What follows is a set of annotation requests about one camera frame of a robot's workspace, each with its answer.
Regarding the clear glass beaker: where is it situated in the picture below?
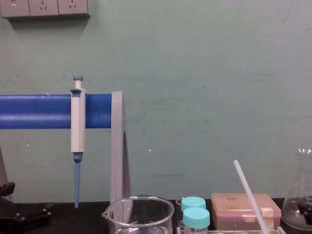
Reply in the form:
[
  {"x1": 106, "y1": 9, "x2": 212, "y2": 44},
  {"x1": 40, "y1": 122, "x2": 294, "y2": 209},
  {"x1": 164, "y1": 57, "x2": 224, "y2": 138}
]
[{"x1": 101, "y1": 195, "x2": 175, "y2": 234}]

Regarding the white stirring rod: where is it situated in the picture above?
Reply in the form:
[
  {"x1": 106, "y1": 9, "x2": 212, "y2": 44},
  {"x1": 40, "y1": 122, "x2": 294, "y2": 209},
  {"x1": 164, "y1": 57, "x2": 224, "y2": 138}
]
[{"x1": 233, "y1": 159, "x2": 269, "y2": 233}]

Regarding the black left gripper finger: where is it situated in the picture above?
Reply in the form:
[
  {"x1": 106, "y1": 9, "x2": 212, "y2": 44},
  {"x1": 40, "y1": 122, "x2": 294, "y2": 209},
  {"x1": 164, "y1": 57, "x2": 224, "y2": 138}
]
[
  {"x1": 0, "y1": 181, "x2": 16, "y2": 198},
  {"x1": 0, "y1": 201, "x2": 55, "y2": 232}
]

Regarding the small clear glass vial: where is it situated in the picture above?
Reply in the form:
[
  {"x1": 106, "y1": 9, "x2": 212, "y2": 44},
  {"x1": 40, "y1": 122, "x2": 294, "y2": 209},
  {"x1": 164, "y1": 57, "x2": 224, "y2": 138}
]
[{"x1": 175, "y1": 197, "x2": 186, "y2": 228}]

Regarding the clear glass conical flask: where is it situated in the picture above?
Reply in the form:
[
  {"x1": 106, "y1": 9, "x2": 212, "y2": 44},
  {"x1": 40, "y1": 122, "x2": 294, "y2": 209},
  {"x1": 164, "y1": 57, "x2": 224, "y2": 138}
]
[{"x1": 280, "y1": 147, "x2": 312, "y2": 232}]

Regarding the pink pipette tip box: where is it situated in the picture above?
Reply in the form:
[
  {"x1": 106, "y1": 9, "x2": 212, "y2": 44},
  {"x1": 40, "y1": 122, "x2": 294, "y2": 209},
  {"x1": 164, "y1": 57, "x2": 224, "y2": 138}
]
[{"x1": 211, "y1": 193, "x2": 282, "y2": 231}]

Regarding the vial with teal cap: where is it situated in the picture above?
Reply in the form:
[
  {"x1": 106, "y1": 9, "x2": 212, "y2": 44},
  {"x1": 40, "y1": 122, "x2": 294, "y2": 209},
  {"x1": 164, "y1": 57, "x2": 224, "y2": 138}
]
[
  {"x1": 181, "y1": 196, "x2": 207, "y2": 213},
  {"x1": 182, "y1": 207, "x2": 211, "y2": 234}
]

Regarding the pipette stand with blue bar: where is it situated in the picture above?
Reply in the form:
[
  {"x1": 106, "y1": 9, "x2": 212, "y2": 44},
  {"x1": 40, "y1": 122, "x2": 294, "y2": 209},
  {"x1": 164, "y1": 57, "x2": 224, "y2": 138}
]
[{"x1": 0, "y1": 91, "x2": 133, "y2": 208}]

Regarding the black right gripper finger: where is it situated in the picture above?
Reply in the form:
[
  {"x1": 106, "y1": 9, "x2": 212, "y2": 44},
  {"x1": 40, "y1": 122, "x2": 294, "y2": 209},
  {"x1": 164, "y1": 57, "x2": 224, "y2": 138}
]
[{"x1": 298, "y1": 194, "x2": 312, "y2": 215}]

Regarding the grey wall socket panel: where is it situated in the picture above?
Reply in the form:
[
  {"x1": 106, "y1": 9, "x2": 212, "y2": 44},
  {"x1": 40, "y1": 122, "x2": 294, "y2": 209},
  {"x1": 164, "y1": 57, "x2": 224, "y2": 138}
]
[{"x1": 0, "y1": 0, "x2": 91, "y2": 20}]

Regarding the white and blue pipette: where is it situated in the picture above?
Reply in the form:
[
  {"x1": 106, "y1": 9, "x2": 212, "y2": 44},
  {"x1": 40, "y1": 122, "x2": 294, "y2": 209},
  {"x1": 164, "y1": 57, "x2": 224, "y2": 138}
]
[{"x1": 70, "y1": 75, "x2": 88, "y2": 209}]

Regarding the clear acrylic vial rack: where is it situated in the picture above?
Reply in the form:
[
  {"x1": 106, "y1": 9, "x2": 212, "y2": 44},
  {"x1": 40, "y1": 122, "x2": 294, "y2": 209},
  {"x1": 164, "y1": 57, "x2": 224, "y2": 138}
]
[{"x1": 176, "y1": 226, "x2": 286, "y2": 234}]

